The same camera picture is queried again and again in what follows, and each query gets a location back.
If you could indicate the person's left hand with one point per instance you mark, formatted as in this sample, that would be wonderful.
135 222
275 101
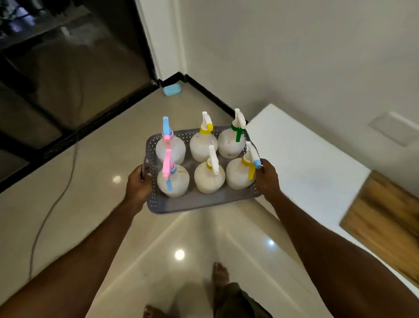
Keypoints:
136 190

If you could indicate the person's right hand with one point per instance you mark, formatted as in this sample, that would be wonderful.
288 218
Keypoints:
268 181

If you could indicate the person's left thumb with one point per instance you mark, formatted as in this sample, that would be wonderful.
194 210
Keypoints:
146 175

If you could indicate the person's right thumb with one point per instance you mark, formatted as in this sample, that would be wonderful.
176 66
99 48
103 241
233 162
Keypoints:
261 167

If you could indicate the grey perforated plastic basket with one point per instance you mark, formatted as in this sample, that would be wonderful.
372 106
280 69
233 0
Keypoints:
193 203

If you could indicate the person's right forearm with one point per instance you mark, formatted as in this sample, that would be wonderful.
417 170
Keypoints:
334 258

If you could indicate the person's left forearm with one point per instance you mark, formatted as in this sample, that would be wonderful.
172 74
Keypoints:
72 262

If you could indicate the group of white spray bottles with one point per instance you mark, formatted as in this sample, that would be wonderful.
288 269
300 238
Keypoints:
209 178

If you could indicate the light blue plastic box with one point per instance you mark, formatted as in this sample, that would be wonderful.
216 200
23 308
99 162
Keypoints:
172 89

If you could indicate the person's right foot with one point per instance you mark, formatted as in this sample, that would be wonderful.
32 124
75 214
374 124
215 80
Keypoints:
220 275

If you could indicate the person's foot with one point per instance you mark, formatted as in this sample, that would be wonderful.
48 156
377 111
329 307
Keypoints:
220 275
154 312

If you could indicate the black framed glass door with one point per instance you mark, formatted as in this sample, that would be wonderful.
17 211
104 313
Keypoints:
72 72

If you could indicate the person's left foot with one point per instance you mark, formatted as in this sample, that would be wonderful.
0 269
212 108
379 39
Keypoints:
154 312

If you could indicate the wooden board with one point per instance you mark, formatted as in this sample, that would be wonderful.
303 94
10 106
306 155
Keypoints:
384 226

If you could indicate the dark green trouser leg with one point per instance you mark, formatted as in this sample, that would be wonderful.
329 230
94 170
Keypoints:
239 303

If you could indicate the white wall plate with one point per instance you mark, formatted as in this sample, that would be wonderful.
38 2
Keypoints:
394 128

